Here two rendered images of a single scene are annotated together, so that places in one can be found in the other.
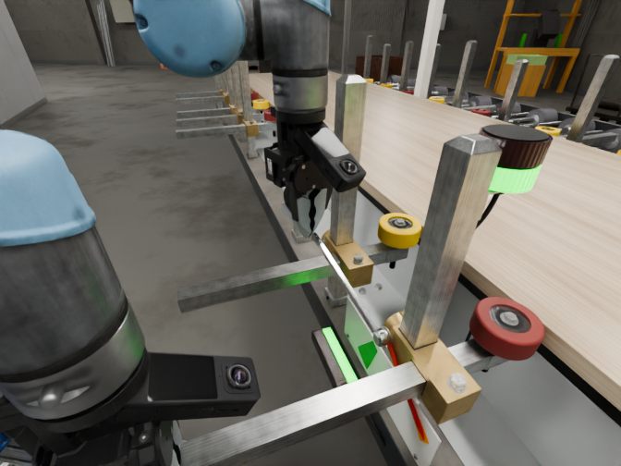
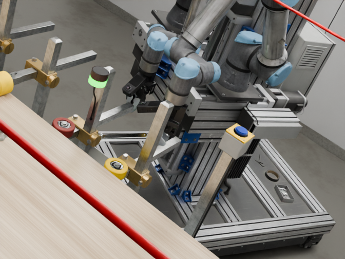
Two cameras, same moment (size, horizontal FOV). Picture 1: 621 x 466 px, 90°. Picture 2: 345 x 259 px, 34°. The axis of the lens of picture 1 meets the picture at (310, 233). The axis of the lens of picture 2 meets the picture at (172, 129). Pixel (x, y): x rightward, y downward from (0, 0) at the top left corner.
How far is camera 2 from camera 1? 2.16 m
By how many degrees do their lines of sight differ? 101
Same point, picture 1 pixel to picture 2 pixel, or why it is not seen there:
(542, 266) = (46, 149)
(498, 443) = not seen: hidden behind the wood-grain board
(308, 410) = (110, 112)
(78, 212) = (150, 43)
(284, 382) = not seen: outside the picture
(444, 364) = (78, 122)
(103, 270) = (147, 52)
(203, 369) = (135, 84)
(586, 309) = (34, 132)
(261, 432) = (118, 108)
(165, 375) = (138, 78)
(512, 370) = not seen: hidden behind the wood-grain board
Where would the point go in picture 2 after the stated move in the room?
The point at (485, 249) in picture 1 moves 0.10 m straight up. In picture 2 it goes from (72, 156) to (79, 132)
